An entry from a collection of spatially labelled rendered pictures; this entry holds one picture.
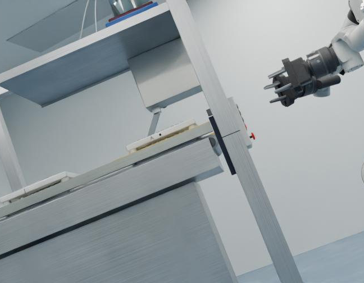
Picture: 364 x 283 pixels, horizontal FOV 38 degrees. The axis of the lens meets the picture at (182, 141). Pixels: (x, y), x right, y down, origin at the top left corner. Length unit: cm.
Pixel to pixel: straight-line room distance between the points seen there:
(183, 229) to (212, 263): 14
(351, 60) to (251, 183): 51
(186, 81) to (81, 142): 429
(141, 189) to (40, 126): 480
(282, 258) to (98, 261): 60
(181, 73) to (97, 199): 56
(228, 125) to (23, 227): 75
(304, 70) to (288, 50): 377
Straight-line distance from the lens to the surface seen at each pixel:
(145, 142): 174
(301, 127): 542
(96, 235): 179
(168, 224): 174
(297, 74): 177
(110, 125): 601
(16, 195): 186
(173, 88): 195
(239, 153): 162
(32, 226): 182
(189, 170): 169
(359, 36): 166
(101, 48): 183
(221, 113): 164
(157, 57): 199
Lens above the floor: 63
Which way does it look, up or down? 9 degrees up
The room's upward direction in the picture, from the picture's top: 22 degrees counter-clockwise
